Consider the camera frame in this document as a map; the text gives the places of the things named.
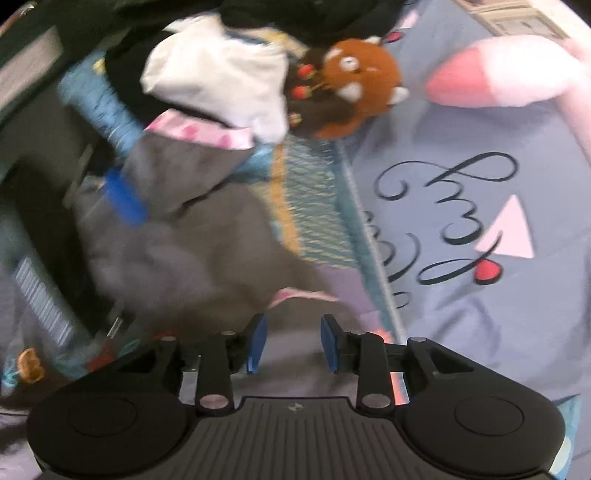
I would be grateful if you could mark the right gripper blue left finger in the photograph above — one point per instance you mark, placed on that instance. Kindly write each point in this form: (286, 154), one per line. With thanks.
(222, 355)

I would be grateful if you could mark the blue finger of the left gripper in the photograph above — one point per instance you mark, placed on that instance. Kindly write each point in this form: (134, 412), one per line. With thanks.
(123, 198)

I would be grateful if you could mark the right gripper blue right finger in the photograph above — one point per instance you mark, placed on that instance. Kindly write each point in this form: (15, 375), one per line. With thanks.
(365, 355)

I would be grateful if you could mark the grey sweatshirt with print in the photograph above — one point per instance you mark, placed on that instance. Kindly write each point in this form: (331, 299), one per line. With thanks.
(205, 260)

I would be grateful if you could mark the folded purple garment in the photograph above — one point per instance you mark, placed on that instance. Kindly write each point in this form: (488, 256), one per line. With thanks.
(347, 285)

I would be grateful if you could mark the black garment pile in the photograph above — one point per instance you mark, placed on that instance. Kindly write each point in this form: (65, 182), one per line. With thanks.
(107, 83)

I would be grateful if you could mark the white cloth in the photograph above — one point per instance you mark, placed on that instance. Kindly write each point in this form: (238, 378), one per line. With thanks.
(201, 67)

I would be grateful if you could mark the grey-blue duvet with lettering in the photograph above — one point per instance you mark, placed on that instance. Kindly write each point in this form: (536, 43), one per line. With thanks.
(483, 216)

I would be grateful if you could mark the blue floral quilt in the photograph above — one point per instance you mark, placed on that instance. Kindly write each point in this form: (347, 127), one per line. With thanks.
(314, 205)

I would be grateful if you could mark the red panda plush toy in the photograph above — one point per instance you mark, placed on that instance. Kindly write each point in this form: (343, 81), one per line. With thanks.
(331, 91)

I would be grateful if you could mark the pink plush toy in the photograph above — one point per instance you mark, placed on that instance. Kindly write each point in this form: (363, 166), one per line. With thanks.
(516, 71)

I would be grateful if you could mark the framed pictures on wall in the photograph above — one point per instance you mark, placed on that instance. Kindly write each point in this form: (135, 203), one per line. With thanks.
(505, 18)

